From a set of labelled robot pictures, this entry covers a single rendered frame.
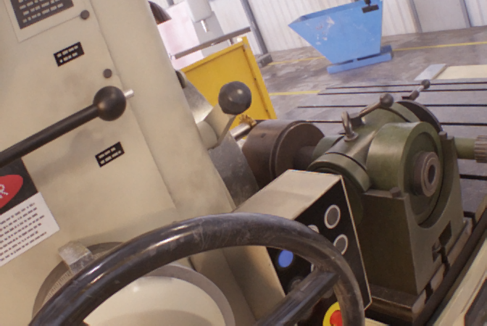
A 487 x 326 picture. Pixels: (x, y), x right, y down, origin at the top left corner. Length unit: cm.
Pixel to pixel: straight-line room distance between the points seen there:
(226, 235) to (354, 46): 647
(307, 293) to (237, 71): 330
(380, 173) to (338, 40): 603
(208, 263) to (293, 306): 23
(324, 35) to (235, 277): 625
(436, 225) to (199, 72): 280
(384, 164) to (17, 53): 58
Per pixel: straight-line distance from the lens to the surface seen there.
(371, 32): 665
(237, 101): 53
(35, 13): 48
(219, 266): 59
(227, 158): 71
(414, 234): 76
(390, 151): 75
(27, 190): 47
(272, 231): 32
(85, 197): 49
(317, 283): 38
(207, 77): 345
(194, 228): 28
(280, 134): 95
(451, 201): 89
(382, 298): 86
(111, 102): 43
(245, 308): 65
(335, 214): 57
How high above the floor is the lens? 159
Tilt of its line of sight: 17 degrees down
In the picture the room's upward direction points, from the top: 22 degrees counter-clockwise
